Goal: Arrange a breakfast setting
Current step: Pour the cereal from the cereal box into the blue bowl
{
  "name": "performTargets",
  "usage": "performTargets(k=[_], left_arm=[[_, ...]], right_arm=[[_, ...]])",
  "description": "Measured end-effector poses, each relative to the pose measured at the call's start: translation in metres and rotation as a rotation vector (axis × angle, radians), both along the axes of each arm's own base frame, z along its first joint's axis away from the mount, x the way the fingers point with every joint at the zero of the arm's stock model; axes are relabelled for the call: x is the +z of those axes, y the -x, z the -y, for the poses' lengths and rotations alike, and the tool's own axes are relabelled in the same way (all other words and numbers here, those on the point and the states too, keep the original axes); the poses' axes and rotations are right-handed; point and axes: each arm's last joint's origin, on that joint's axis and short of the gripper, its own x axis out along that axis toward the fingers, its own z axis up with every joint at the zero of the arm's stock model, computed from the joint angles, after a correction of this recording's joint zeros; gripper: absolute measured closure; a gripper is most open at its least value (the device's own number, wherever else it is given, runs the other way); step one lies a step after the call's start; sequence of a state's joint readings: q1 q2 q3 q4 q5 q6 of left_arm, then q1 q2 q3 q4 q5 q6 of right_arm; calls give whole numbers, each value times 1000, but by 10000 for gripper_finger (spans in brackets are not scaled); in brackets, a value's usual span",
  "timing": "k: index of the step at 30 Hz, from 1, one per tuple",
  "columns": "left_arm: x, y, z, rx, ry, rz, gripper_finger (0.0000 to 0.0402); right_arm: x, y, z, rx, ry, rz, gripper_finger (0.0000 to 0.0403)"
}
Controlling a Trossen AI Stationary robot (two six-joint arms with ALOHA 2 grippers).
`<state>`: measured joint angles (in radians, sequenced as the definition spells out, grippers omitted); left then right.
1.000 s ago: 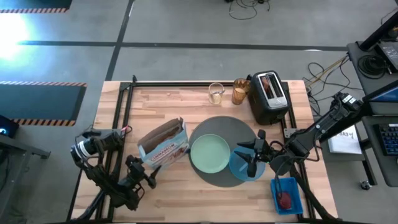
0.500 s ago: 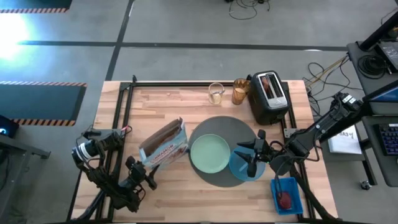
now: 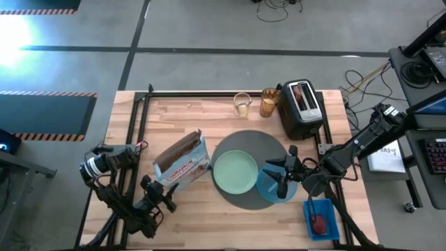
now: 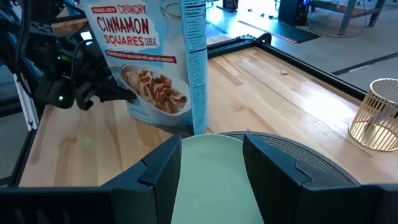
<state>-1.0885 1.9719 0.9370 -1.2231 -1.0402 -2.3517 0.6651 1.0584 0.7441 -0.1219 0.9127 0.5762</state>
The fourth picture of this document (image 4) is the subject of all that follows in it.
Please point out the cinnamon squares cereal box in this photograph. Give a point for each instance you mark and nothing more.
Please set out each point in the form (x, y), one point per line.
(140, 62)

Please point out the grey round woven placemat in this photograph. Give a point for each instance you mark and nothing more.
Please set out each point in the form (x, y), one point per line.
(311, 158)

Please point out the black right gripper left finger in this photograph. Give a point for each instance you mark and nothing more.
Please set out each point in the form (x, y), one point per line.
(161, 186)

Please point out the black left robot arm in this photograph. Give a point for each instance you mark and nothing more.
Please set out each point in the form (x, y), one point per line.
(46, 49)

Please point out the lavender plastic spoon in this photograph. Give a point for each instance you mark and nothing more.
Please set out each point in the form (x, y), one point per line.
(381, 117)

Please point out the silver aluminium post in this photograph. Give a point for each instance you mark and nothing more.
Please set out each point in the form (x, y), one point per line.
(26, 105)

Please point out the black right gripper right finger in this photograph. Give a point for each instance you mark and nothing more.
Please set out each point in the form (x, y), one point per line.
(273, 186)

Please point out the mint green plate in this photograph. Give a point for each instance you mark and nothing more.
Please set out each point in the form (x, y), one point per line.
(211, 186)

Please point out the loose cereal piece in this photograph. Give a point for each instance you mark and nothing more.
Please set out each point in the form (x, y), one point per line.
(284, 72)

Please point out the black computer tower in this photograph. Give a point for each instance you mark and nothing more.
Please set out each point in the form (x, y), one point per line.
(293, 12)

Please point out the grey metal workbench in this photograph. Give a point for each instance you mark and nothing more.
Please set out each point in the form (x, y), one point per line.
(348, 9)

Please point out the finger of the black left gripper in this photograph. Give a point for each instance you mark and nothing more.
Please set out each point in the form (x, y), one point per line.
(119, 95)

